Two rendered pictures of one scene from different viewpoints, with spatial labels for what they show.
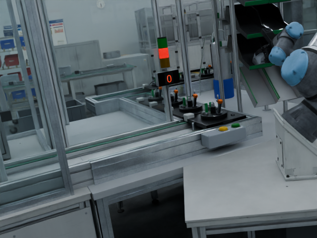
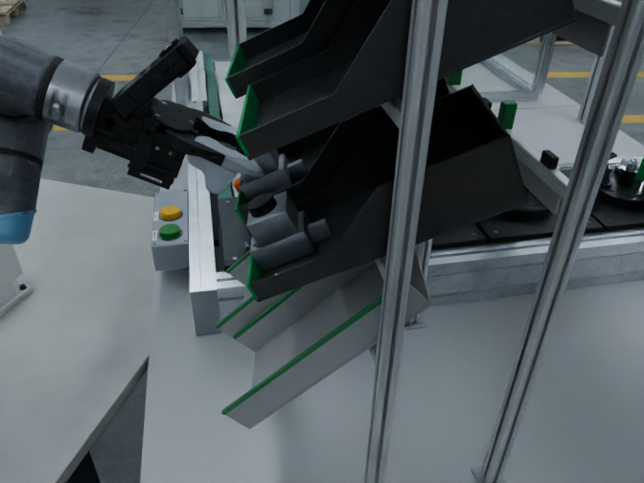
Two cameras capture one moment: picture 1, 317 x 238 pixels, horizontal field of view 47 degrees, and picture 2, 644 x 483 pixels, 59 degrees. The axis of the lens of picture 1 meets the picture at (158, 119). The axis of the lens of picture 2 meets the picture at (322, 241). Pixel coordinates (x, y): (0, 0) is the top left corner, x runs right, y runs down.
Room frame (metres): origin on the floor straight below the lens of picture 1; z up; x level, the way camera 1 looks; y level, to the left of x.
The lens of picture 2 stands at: (2.10, -1.20, 1.57)
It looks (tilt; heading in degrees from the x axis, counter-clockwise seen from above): 34 degrees down; 100
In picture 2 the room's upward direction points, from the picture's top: 1 degrees clockwise
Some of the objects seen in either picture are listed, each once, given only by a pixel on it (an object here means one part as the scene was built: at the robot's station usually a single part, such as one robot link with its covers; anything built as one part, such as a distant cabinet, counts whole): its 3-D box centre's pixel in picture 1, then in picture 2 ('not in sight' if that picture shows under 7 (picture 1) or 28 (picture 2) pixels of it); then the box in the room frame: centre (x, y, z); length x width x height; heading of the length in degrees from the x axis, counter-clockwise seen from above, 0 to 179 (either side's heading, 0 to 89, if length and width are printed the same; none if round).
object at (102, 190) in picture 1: (178, 123); (483, 252); (2.27, -0.13, 0.84); 1.50 x 1.41 x 0.03; 112
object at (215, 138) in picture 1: (223, 135); (172, 227); (1.63, -0.30, 0.93); 0.21 x 0.07 x 0.06; 112
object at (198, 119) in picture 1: (213, 118); (283, 227); (1.86, -0.29, 0.96); 0.24 x 0.24 x 0.02; 22
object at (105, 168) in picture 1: (182, 145); (201, 187); (1.62, -0.10, 0.91); 0.89 x 0.06 x 0.11; 112
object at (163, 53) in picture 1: (163, 53); not in sight; (1.90, -0.07, 1.33); 0.05 x 0.05 x 0.05
